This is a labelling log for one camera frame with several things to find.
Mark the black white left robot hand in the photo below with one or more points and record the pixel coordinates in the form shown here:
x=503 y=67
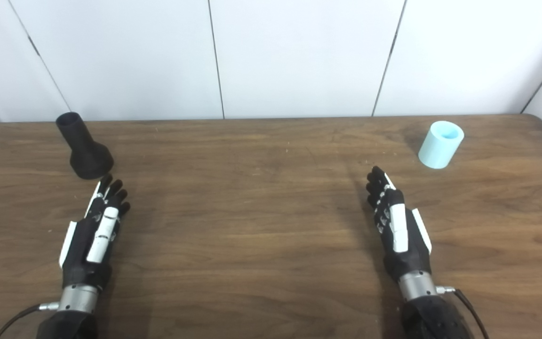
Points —
x=78 y=249

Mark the black funnel-shaped nozzle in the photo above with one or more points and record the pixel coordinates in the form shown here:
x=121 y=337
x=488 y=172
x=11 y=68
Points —
x=87 y=160

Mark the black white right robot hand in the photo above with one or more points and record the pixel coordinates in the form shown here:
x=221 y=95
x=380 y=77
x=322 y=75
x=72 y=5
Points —
x=414 y=256

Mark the light blue cylinder cup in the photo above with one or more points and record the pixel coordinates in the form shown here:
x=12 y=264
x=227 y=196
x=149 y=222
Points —
x=438 y=150

